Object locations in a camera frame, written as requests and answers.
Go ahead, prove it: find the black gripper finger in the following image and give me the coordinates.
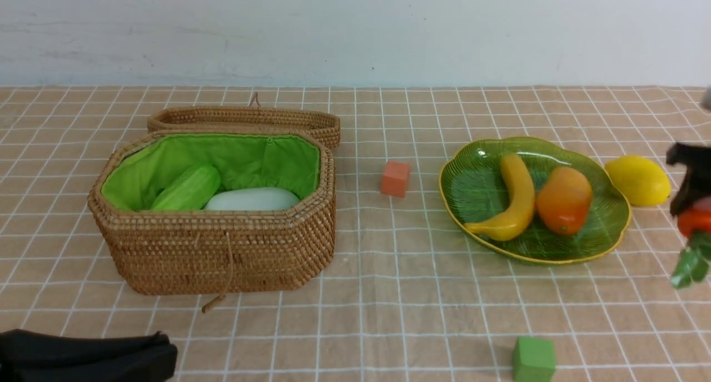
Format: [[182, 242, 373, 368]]
[[666, 142, 710, 217]]

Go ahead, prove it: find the orange carrot with leaves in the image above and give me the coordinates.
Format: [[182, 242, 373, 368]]
[[670, 197, 710, 289]]

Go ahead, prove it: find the yellow lemon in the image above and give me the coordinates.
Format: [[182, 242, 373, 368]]
[[604, 155, 672, 207]]

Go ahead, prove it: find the orange yellow mango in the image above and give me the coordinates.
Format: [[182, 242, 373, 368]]
[[535, 167, 593, 236]]

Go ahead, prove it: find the yellow banana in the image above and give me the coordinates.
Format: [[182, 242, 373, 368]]
[[464, 153, 535, 242]]

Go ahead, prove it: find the white radish with leaves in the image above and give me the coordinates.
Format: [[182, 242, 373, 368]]
[[203, 187, 300, 212]]

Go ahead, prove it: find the green cucumber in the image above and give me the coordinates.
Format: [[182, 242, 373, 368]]
[[151, 165, 221, 212]]

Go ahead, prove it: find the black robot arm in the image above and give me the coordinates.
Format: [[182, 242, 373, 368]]
[[2, 139, 709, 381]]

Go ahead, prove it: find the green leaf glass plate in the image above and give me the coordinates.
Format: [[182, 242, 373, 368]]
[[439, 137, 632, 266]]

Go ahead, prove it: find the green foam cube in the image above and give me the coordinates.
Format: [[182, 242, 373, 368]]
[[512, 336, 558, 382]]

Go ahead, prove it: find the orange foam cube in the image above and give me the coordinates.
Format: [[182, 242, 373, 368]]
[[380, 160, 410, 198]]

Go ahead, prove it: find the beige checkered tablecloth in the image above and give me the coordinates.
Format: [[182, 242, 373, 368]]
[[1, 86, 709, 381]]

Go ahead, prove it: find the woven wicker basket lid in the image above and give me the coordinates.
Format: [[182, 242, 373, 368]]
[[147, 93, 341, 149]]

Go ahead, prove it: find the woven wicker basket green lining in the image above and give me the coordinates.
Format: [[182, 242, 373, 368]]
[[87, 130, 336, 295]]

